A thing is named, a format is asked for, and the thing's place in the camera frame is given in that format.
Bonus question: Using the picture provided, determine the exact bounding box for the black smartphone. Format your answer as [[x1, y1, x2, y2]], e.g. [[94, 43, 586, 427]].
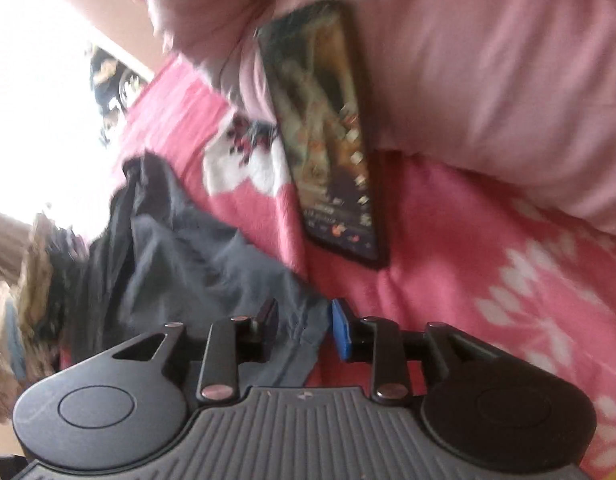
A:
[[255, 0, 391, 270]]

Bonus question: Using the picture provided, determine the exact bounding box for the wheelchair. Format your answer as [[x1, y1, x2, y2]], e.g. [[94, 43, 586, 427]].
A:
[[88, 42, 156, 147]]

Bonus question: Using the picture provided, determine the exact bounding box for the stack of light folded clothes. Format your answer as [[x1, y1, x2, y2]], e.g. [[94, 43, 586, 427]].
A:
[[0, 280, 31, 423]]

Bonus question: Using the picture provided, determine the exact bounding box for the dark grey garment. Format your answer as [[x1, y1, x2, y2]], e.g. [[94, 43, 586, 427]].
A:
[[70, 152, 333, 386]]

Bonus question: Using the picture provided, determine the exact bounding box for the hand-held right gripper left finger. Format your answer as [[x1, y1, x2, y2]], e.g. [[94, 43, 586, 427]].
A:
[[110, 298, 280, 405]]

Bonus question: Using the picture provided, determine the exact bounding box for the stack of khaki and dark clothes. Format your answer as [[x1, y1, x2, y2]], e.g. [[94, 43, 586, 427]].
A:
[[18, 212, 91, 356]]

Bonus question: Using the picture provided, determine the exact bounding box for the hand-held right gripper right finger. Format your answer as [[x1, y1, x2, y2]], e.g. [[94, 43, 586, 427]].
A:
[[329, 298, 501, 405]]

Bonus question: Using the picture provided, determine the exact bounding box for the red floral blanket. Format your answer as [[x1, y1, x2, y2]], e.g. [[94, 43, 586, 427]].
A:
[[58, 52, 616, 476]]

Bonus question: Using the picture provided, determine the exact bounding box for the pink quilt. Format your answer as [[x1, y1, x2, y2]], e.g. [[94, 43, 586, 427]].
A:
[[128, 0, 616, 238]]

